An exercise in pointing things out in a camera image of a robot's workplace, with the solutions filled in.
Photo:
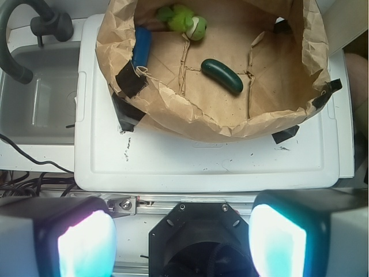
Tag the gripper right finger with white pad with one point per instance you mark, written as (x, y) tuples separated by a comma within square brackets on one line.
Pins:
[(310, 232)]

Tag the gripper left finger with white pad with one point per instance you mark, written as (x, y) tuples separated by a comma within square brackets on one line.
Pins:
[(57, 236)]

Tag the dark green plastic pickle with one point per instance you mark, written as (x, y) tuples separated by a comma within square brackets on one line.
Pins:
[(222, 74)]

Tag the black tape piece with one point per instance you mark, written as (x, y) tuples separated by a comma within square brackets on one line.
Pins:
[(128, 115), (130, 82), (286, 134), (327, 91)]

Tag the grey toy sink basin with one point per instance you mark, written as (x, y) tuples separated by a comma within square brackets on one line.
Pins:
[(42, 112)]

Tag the brown paper bag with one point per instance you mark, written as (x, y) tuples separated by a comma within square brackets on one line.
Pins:
[(279, 49)]

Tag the blue plastic object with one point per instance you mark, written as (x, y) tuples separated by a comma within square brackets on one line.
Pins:
[(143, 38)]

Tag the black faucet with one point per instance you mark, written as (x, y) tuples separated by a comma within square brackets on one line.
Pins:
[(47, 22)]

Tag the green plush frog toy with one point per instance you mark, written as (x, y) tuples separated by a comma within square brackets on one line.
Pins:
[(180, 18)]

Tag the aluminium extrusion rail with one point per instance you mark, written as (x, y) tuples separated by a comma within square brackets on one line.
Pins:
[(120, 204)]

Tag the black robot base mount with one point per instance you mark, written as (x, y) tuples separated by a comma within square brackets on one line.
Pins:
[(200, 239)]

